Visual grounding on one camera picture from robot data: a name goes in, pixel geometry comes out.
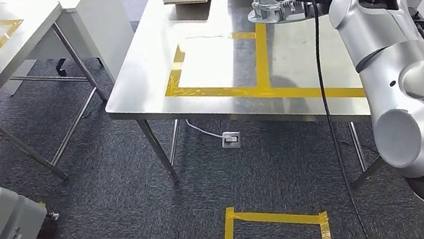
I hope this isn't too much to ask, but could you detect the stainless steel workbench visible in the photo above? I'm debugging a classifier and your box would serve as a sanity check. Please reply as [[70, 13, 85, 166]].
[[89, 0, 390, 224]]

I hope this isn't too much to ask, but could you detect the white floor socket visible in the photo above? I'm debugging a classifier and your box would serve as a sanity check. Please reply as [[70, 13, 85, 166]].
[[219, 129, 244, 151]]

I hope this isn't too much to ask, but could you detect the yellow floor tape square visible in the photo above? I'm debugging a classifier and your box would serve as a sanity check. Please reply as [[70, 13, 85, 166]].
[[214, 193, 333, 239]]

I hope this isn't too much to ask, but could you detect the white cabinet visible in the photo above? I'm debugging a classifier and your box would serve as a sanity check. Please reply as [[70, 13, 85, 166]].
[[19, 0, 142, 95]]

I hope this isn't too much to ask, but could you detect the black chair base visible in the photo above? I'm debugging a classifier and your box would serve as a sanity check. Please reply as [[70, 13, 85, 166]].
[[54, 57, 70, 78]]

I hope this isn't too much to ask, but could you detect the white floor cable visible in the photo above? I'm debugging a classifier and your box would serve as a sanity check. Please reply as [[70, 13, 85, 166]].
[[185, 114, 224, 144]]

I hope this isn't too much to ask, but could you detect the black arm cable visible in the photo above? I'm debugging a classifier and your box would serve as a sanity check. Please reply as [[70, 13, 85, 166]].
[[294, 0, 373, 239]]

